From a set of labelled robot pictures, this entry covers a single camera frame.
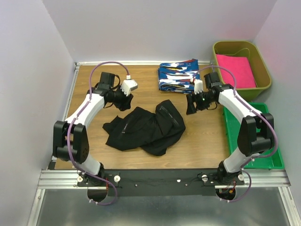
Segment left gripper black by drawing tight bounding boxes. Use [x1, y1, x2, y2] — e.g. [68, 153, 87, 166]
[110, 84, 134, 112]

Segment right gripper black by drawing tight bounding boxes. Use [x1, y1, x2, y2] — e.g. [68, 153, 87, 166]
[185, 89, 214, 115]

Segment blue white red patterned pants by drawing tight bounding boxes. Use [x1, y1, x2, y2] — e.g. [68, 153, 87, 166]
[158, 59, 200, 94]

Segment black garment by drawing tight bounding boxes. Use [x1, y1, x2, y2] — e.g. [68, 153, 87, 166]
[103, 99, 186, 156]

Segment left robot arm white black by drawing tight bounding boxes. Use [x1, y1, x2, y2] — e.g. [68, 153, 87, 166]
[53, 72, 138, 186]

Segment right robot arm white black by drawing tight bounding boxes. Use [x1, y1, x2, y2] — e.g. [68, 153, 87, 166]
[186, 73, 278, 185]

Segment pink folded cloth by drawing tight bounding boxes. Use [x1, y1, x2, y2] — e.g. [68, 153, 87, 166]
[216, 54, 256, 89]

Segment olive green plastic bin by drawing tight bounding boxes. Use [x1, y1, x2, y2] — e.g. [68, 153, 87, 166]
[211, 40, 272, 101]

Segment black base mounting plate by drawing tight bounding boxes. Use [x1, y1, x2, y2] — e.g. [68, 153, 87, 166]
[77, 169, 244, 201]

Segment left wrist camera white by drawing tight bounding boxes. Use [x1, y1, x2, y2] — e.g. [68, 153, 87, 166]
[120, 80, 138, 97]

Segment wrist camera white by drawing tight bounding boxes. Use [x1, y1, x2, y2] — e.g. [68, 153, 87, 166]
[120, 80, 138, 97]
[190, 78, 204, 94]

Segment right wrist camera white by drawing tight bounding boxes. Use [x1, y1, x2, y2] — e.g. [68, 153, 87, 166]
[190, 78, 204, 94]

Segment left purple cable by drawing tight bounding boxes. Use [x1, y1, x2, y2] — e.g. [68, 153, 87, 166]
[67, 61, 132, 206]

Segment purple cable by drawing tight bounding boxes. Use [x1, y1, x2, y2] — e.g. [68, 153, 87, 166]
[67, 61, 132, 206]
[191, 65, 279, 203]

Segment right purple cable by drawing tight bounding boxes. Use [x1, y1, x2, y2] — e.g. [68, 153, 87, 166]
[191, 65, 279, 203]

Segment aluminium frame rail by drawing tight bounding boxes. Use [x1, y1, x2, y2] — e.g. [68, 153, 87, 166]
[28, 169, 299, 226]

